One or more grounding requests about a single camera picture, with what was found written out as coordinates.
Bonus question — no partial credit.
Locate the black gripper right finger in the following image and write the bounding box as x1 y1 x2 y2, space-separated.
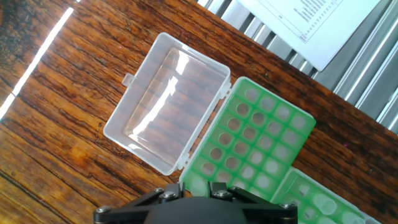
208 181 299 224

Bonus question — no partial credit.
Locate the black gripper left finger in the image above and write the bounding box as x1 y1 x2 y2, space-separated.
93 182 186 224

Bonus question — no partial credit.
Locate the clear box with green rack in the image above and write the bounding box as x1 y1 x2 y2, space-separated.
103 32 317 202
270 167 382 224

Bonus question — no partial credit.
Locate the brown wooden board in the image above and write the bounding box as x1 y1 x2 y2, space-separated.
0 0 398 224

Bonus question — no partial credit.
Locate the printed white paper sheet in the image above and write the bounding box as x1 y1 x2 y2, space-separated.
238 0 382 72

